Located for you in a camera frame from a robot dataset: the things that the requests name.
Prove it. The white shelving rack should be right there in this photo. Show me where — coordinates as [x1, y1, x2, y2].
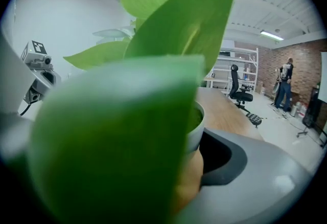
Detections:
[204, 47, 259, 91]

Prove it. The black office chair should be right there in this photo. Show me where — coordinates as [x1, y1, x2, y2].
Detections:
[228, 64, 254, 114]

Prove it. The cardboard box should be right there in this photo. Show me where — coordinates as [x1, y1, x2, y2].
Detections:
[255, 80, 266, 95]

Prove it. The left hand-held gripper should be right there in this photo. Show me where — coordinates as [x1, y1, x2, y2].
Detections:
[20, 40, 62, 105]

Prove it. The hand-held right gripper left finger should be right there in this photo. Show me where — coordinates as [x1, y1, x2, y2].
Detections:
[0, 30, 35, 157]

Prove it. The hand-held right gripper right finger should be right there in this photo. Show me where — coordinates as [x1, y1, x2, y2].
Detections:
[176, 127, 312, 224]

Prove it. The green potted plant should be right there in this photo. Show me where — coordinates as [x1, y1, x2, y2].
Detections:
[27, 0, 286, 224]

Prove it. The white plastic jug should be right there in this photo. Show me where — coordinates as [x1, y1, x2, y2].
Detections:
[297, 101, 309, 119]

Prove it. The ceiling light tube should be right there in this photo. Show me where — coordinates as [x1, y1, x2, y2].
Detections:
[260, 29, 285, 41]

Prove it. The brown wooden table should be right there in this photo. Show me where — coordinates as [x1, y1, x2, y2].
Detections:
[176, 86, 264, 218]

